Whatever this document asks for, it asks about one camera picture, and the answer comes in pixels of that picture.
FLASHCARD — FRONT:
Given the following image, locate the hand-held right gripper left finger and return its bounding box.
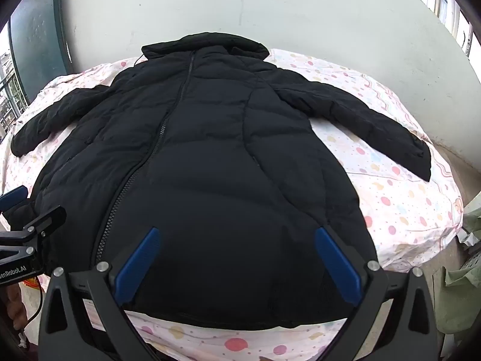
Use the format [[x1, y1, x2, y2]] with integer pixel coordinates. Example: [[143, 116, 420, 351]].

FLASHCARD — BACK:
[[39, 227, 162, 361]]

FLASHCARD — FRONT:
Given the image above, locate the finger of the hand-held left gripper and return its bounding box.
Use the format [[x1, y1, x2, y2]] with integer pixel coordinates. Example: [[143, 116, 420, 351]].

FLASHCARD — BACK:
[[0, 186, 31, 212], [7, 205, 67, 238]]

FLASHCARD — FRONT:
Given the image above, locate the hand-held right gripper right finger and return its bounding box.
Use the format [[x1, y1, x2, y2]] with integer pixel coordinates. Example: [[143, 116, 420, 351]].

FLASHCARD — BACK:
[[314, 227, 441, 361]]

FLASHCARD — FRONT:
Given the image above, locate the black puffer jacket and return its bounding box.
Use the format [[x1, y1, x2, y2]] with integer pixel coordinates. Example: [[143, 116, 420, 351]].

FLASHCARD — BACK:
[[11, 32, 432, 329]]

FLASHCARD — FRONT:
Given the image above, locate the person's left hand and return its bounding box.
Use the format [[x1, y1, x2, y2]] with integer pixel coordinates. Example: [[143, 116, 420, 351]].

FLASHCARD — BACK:
[[5, 282, 28, 332]]

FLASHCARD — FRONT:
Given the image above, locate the polka-dot bed sheet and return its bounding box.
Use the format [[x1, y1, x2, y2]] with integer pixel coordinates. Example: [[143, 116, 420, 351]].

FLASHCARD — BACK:
[[0, 48, 464, 361]]

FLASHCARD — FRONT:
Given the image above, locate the pale green cloth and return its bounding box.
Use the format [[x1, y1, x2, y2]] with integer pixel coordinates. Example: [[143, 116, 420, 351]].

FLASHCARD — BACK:
[[432, 248, 481, 335]]

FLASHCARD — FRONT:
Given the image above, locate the teal door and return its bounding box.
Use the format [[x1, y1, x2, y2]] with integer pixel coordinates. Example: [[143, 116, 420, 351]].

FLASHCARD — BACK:
[[8, 0, 74, 100]]

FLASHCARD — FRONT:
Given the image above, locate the black cable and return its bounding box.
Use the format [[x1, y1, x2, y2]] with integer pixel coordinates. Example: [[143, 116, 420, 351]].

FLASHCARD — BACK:
[[22, 276, 43, 333]]

